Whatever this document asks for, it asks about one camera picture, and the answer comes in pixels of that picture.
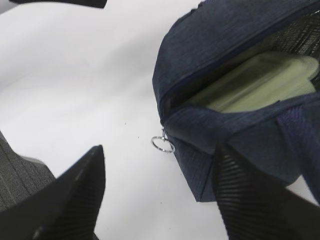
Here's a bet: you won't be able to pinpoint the green lidded glass container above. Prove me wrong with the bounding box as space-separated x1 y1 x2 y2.
169 51 320 114

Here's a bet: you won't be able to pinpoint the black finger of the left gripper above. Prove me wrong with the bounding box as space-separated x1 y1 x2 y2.
10 0 107 9

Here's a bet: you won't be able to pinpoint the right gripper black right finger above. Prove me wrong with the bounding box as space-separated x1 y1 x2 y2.
212 144 320 240

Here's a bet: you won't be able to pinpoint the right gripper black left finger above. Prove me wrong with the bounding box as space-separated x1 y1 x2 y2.
0 145 105 240

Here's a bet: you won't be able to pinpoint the dark blue lunch bag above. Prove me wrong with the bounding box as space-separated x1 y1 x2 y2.
152 0 320 202

